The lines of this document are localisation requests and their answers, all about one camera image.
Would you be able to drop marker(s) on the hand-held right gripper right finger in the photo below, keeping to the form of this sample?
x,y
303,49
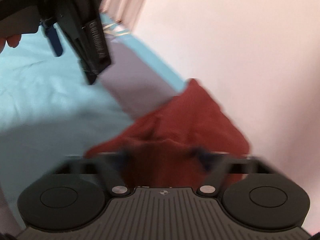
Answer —
x,y
208,165

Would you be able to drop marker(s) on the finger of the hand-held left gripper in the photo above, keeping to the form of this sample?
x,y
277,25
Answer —
x,y
55,41

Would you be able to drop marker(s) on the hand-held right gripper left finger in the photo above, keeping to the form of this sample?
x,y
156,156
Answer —
x,y
117,166

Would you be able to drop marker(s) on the dark red garment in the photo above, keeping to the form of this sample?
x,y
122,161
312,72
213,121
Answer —
x,y
175,130

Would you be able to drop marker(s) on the person's left hand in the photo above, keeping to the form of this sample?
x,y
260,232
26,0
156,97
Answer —
x,y
11,41

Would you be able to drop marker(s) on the pink curtain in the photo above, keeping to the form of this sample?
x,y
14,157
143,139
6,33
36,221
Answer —
x,y
125,2

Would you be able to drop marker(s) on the blue and grey bed sheet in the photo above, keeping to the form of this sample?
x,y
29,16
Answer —
x,y
50,100

